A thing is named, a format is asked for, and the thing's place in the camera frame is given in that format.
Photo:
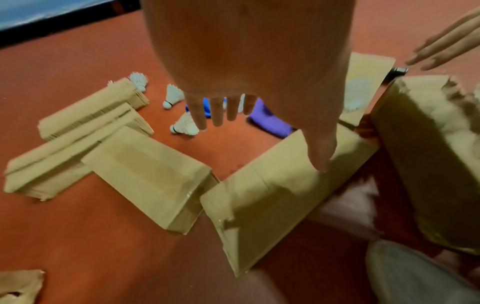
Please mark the blue cloth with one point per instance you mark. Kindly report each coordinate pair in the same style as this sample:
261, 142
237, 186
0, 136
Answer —
206, 108

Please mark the blue printed barrier board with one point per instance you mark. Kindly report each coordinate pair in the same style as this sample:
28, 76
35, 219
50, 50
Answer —
56, 12

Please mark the purple cloth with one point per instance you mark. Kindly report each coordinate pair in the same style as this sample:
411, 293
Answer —
270, 124

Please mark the person's left hand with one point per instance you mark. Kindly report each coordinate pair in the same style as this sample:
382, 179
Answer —
243, 53

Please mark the torn long cardboard box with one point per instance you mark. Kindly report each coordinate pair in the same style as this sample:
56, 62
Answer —
423, 148

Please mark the person's left shoe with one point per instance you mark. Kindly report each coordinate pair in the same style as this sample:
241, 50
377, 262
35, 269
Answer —
412, 276

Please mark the torn cardboard scrap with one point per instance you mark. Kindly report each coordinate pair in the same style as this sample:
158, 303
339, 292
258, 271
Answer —
18, 285

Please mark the person's right hand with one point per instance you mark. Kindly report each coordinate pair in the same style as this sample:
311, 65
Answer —
450, 44

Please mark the long brown cardboard box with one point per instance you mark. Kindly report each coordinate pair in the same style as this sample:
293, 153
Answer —
270, 202
86, 109
48, 185
150, 178
369, 68
75, 142

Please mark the white shuttlecocks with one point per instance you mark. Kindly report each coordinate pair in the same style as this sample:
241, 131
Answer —
174, 95

